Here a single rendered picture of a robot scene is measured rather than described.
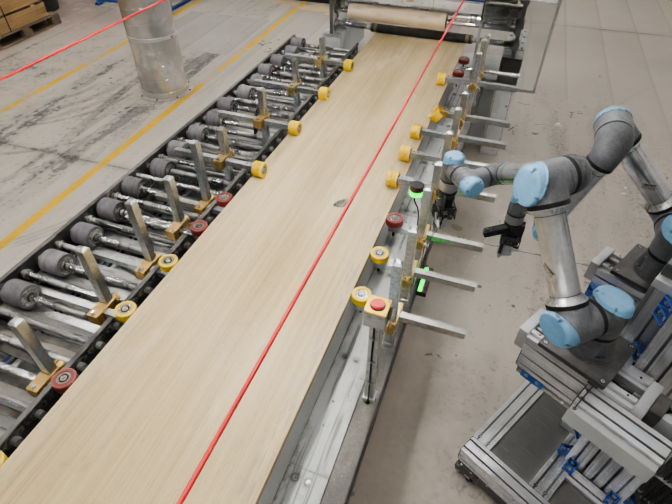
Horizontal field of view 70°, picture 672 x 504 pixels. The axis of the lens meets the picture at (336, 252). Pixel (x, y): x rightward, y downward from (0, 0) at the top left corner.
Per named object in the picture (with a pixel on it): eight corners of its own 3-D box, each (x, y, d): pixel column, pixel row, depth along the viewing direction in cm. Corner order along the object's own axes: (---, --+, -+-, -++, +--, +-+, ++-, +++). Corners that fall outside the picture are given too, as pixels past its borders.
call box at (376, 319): (390, 316, 150) (392, 299, 145) (384, 333, 145) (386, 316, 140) (368, 310, 152) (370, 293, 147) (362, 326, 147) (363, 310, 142)
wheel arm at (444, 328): (464, 334, 186) (466, 327, 183) (463, 341, 184) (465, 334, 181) (357, 305, 197) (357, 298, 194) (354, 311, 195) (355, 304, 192)
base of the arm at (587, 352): (622, 345, 155) (635, 326, 148) (599, 372, 147) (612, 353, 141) (578, 318, 163) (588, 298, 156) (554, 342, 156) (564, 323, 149)
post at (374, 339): (377, 393, 180) (385, 316, 149) (373, 405, 176) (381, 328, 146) (365, 390, 181) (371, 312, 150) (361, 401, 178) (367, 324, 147)
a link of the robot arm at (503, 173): (611, 146, 134) (500, 156, 180) (579, 153, 131) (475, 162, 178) (614, 187, 137) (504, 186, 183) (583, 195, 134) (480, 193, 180)
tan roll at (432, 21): (513, 35, 373) (517, 18, 365) (512, 40, 365) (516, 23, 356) (339, 14, 409) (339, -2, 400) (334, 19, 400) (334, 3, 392)
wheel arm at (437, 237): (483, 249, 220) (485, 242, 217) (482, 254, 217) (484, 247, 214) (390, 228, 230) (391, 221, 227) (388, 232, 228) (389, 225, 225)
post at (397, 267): (393, 343, 199) (404, 259, 166) (391, 349, 196) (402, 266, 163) (385, 340, 200) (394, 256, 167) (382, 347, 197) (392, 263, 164)
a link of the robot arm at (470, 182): (495, 176, 169) (478, 160, 176) (468, 183, 166) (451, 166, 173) (491, 194, 174) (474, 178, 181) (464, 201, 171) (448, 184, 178)
